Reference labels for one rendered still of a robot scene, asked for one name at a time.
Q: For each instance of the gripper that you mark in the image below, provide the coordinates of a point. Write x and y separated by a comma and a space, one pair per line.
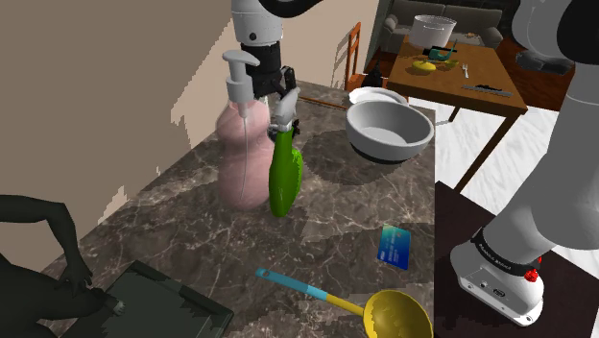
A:
262, 63

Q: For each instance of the black human figure statue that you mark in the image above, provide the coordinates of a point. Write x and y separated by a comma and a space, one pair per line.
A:
33, 299

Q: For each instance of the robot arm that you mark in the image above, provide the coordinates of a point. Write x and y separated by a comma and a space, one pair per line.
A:
538, 210

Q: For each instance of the green spray bottle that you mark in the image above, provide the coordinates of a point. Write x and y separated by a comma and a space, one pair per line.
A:
284, 178

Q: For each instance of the wooden chair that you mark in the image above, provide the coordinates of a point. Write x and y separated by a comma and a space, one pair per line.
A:
354, 51

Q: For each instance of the blue card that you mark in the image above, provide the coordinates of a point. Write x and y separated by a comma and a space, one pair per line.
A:
395, 247

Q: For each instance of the wooden dining table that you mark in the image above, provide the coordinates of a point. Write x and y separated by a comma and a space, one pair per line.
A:
449, 75

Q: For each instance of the pink pump soap bottle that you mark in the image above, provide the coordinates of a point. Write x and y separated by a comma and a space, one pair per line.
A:
245, 154

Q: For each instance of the white plate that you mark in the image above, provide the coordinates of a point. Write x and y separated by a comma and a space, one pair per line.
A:
374, 93

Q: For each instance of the dark green tray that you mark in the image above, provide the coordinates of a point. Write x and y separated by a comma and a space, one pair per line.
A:
154, 309

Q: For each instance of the white bowl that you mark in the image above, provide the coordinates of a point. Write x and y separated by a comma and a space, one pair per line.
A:
388, 131

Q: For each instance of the grey sofa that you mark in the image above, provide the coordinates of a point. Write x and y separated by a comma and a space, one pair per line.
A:
468, 16

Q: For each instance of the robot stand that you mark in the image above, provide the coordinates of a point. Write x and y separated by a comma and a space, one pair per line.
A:
461, 220

